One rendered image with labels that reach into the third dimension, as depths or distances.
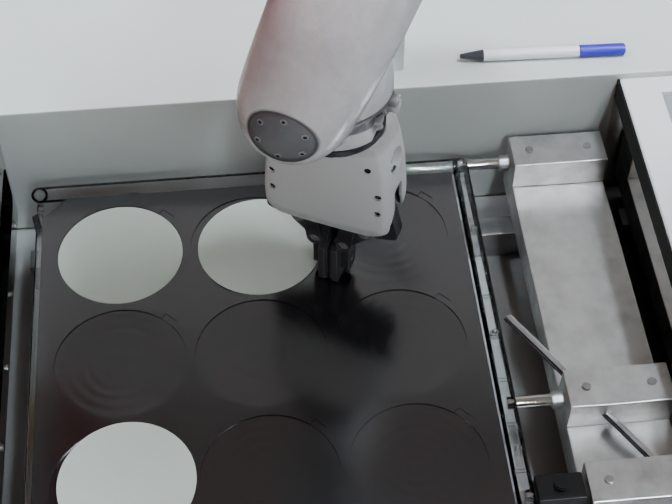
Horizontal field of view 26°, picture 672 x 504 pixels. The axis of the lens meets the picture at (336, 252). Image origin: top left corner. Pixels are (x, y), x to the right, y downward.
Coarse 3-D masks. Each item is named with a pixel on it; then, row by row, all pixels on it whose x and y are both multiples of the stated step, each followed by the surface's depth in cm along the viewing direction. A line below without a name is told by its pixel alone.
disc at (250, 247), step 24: (216, 216) 121; (240, 216) 120; (264, 216) 120; (288, 216) 120; (216, 240) 119; (240, 240) 119; (264, 240) 119; (288, 240) 119; (216, 264) 117; (240, 264) 117; (264, 264) 117; (288, 264) 117; (312, 264) 117; (240, 288) 116; (264, 288) 116
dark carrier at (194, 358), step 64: (192, 192) 122; (256, 192) 122; (448, 192) 122; (192, 256) 118; (384, 256) 118; (448, 256) 118; (64, 320) 114; (128, 320) 114; (192, 320) 114; (256, 320) 114; (320, 320) 114; (384, 320) 114; (448, 320) 114; (64, 384) 110; (128, 384) 110; (192, 384) 110; (256, 384) 110; (320, 384) 110; (384, 384) 110; (448, 384) 110; (64, 448) 106; (192, 448) 106; (256, 448) 107; (320, 448) 107; (384, 448) 107; (448, 448) 107
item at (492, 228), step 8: (480, 224) 126; (488, 224) 126; (496, 224) 126; (504, 224) 126; (512, 224) 126; (488, 232) 126; (496, 232) 126; (504, 232) 126; (512, 232) 126; (488, 240) 126; (496, 240) 126; (504, 240) 127; (512, 240) 127; (488, 248) 127; (496, 248) 127; (504, 248) 127; (512, 248) 128; (32, 256) 124; (32, 264) 124; (32, 272) 124
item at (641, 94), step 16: (624, 80) 122; (640, 80) 122; (656, 80) 122; (640, 96) 121; (656, 96) 121; (640, 112) 120; (656, 112) 120; (640, 128) 119; (656, 128) 119; (640, 144) 118; (656, 144) 117; (656, 160) 116; (656, 176) 115; (656, 192) 114
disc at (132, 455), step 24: (96, 432) 107; (120, 432) 107; (144, 432) 107; (168, 432) 107; (72, 456) 106; (96, 456) 106; (120, 456) 106; (144, 456) 106; (168, 456) 106; (72, 480) 105; (96, 480) 105; (120, 480) 105; (144, 480) 105; (168, 480) 105; (192, 480) 105
